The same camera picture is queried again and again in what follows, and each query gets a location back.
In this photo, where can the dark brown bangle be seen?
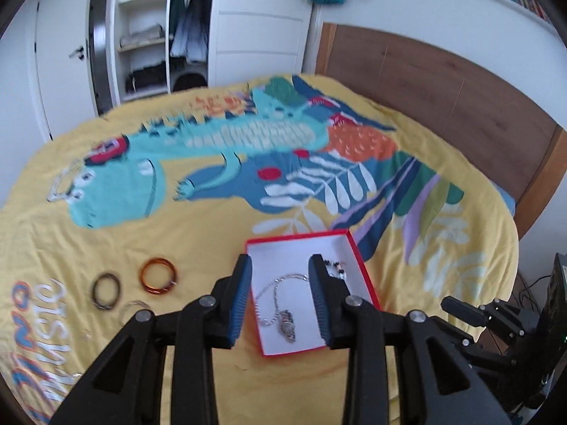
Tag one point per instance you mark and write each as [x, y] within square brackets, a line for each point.
[95, 292]

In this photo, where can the folded black clothes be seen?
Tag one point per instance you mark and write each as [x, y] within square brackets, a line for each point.
[146, 77]

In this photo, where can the wooden headboard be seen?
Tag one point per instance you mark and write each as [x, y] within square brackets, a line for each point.
[443, 88]

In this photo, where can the white door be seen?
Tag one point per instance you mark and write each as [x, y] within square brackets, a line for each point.
[62, 88]

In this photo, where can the black bag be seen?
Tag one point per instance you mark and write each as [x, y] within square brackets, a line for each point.
[190, 82]

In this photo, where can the orange bangle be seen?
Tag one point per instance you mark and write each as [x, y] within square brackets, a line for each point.
[143, 276]

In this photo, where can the red jewelry box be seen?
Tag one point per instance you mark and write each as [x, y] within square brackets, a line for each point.
[288, 256]

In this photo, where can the white wardrobe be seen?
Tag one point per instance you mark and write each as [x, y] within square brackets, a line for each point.
[257, 17]

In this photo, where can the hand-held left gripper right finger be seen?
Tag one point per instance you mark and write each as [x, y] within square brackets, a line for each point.
[317, 303]

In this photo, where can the dark hanging jacket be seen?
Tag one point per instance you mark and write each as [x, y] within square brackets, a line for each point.
[199, 0]

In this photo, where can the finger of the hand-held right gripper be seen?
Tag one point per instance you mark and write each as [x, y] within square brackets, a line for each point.
[463, 312]
[483, 356]

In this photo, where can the light grey hanging coat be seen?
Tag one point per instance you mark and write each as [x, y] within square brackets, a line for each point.
[188, 42]

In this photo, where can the folded beige clothes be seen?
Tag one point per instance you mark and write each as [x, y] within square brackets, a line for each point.
[144, 34]

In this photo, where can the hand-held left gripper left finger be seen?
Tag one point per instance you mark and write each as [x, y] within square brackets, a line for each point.
[239, 303]

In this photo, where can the yellow dinosaur printed blanket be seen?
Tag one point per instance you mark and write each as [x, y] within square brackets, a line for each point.
[221, 230]

